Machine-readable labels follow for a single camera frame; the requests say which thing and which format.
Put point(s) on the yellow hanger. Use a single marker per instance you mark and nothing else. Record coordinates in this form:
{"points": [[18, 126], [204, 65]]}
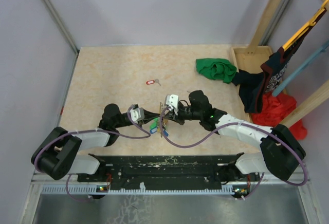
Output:
{"points": [[307, 26]]}

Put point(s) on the red cloth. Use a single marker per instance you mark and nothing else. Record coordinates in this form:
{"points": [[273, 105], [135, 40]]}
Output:
{"points": [[275, 109]]}

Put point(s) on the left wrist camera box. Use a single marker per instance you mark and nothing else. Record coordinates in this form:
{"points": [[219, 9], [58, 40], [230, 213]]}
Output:
{"points": [[136, 113]]}

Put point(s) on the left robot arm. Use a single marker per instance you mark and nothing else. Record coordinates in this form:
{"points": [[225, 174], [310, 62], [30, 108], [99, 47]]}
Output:
{"points": [[57, 155]]}

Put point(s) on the grey corner wall post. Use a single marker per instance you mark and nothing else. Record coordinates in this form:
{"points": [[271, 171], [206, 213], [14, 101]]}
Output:
{"points": [[60, 25]]}

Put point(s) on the wooden rack frame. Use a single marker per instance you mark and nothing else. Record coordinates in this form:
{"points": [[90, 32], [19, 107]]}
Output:
{"points": [[251, 58]]}

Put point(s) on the green cloth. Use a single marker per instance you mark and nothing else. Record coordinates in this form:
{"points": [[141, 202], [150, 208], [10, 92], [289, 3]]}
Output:
{"points": [[216, 69]]}

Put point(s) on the light blue hanger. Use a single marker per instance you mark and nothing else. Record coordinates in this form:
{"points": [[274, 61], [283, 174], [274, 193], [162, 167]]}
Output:
{"points": [[302, 67]]}

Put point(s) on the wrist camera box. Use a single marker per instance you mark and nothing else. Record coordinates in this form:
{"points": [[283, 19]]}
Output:
{"points": [[171, 101], [136, 113]]}

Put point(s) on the dark navy shirt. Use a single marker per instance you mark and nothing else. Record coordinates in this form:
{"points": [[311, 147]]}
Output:
{"points": [[254, 85]]}

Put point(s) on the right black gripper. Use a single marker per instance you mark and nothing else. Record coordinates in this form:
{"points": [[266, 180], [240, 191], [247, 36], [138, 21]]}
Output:
{"points": [[178, 118]]}

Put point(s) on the large keyring with tagged keys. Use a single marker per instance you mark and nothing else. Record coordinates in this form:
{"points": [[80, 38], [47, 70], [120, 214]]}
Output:
{"points": [[155, 127]]}

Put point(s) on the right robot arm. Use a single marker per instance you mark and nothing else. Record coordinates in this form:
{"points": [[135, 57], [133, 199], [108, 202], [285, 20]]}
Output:
{"points": [[279, 151]]}

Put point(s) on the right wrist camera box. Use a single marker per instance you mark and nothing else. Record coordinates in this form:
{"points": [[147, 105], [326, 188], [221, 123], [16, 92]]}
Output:
{"points": [[171, 101]]}

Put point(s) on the aluminium rail frame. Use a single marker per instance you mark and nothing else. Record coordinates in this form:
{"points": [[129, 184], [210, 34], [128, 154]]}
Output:
{"points": [[266, 200]]}

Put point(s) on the key with red tag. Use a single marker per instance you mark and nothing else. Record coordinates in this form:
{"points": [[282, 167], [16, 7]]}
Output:
{"points": [[155, 81]]}

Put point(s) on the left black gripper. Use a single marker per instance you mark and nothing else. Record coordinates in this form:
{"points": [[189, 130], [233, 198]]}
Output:
{"points": [[148, 116]]}

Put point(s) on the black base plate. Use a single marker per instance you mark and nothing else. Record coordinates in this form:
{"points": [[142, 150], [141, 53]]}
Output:
{"points": [[167, 172]]}

